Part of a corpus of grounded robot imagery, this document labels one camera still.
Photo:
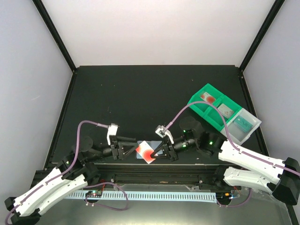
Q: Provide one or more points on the red dotted card from holder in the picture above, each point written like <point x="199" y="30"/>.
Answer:
<point x="144" y="150"/>

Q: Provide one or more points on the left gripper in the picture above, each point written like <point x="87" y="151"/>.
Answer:
<point x="116" y="152"/>

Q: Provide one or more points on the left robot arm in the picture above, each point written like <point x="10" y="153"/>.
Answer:
<point x="75" y="171"/>

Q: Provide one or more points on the clear plastic bin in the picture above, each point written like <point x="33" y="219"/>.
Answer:
<point x="237" y="135"/>

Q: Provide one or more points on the white slotted cable duct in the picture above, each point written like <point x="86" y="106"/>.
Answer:
<point x="158" y="196"/>

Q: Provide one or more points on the green divided bin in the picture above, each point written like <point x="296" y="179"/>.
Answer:
<point x="211" y="113"/>

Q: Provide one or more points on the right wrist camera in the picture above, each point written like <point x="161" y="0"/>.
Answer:
<point x="163" y="132"/>

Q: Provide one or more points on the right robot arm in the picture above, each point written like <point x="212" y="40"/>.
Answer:
<point x="280" y="178"/>

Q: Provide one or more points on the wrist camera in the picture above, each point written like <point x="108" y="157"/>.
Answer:
<point x="163" y="132"/>
<point x="111" y="131"/>

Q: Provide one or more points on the black aluminium rail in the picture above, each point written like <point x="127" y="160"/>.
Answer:
<point x="155" y="174"/>

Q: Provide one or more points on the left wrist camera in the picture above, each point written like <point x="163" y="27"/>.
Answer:
<point x="111" y="131"/>

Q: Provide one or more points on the white pink card in bin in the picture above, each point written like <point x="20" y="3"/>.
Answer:
<point x="225" y="111"/>

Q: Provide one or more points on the black leather card holder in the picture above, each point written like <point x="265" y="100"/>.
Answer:
<point x="153" y="144"/>

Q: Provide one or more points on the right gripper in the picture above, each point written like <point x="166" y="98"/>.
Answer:
<point x="168" y="147"/>

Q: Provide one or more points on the small circuit board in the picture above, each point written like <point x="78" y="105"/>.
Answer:
<point x="94" y="194"/>

